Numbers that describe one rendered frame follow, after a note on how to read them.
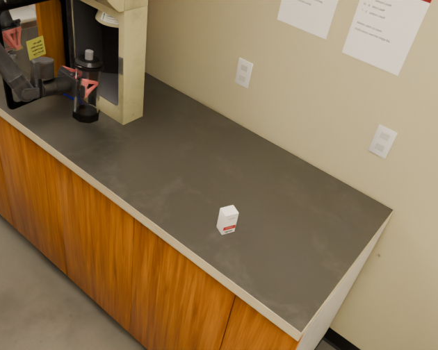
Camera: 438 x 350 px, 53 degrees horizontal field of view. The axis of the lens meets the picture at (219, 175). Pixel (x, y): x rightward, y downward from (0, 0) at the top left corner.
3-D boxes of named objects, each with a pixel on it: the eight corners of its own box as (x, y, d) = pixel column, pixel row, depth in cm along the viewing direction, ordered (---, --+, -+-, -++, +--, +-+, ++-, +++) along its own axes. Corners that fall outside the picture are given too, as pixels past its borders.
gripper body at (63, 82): (62, 68, 158) (44, 71, 152) (80, 80, 154) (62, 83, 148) (62, 84, 161) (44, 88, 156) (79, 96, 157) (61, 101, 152)
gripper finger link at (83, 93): (90, 69, 162) (67, 73, 155) (102, 77, 159) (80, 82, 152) (88, 86, 165) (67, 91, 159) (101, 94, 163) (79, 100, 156)
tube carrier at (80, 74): (88, 104, 177) (91, 53, 165) (106, 116, 173) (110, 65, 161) (65, 111, 170) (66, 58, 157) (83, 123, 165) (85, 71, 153)
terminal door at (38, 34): (71, 85, 190) (65, -11, 165) (9, 111, 169) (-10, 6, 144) (70, 85, 190) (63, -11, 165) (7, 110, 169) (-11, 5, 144)
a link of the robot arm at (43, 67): (14, 90, 149) (22, 100, 144) (10, 57, 143) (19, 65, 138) (50, 87, 156) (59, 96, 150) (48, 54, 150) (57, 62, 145)
